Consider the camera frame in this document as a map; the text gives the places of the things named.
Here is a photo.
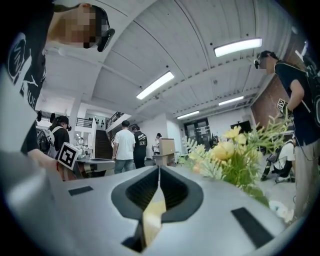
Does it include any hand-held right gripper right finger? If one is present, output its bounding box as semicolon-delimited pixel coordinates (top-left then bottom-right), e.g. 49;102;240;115
149;165;286;256

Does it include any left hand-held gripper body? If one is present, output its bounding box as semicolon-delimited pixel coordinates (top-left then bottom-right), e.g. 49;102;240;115
56;141;98;179

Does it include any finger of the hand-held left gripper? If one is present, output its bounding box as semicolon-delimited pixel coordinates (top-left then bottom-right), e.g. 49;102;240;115
92;157;116;177

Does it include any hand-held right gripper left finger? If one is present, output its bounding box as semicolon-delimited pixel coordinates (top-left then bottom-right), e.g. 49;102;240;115
9;165;160;256

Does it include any person's left forearm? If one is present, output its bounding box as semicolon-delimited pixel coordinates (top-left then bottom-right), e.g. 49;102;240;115
26;148;76;181

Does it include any dark staircase with railing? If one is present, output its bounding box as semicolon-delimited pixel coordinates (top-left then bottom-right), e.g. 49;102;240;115
94;111;125;161

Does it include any white frosted vase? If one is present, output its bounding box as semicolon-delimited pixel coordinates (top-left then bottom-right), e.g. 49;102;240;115
269;199;295;224

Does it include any yellow artificial flower bouquet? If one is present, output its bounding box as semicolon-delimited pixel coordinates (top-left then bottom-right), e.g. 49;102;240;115
178;113;293;208

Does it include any round wooden table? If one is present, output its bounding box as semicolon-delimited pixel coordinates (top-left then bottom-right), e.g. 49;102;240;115
142;185;168;248

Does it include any black framed glass door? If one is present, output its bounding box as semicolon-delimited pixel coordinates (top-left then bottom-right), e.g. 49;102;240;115
183;117;211;152

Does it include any long ceiling light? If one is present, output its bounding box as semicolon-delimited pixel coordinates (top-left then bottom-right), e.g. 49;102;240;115
213;37;263;58
218;96;245;107
176;110;200;120
136;71;175;100

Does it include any person's black printed t-shirt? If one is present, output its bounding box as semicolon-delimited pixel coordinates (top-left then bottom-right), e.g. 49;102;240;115
4;0;55;156

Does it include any person's head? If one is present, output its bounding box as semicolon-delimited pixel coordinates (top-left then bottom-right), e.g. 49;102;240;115
46;1;111;50

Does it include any black wall screen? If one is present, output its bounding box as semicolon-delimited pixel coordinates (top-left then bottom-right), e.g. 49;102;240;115
229;120;252;135

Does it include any black head-mounted camera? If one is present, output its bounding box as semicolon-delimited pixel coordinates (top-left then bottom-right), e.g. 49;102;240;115
95;5;116;53

